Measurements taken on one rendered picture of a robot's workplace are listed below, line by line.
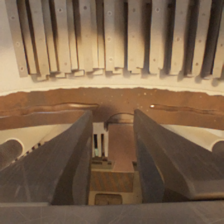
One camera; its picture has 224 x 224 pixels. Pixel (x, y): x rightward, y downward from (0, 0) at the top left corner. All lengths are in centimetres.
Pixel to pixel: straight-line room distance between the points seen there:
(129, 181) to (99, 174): 23
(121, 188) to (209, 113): 138
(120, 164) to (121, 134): 4
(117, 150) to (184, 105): 10
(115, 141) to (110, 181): 134
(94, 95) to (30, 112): 8
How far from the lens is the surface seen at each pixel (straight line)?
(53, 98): 26
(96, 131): 67
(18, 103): 27
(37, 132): 34
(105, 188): 161
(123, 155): 26
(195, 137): 34
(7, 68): 28
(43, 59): 22
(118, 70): 24
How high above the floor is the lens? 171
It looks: 82 degrees down
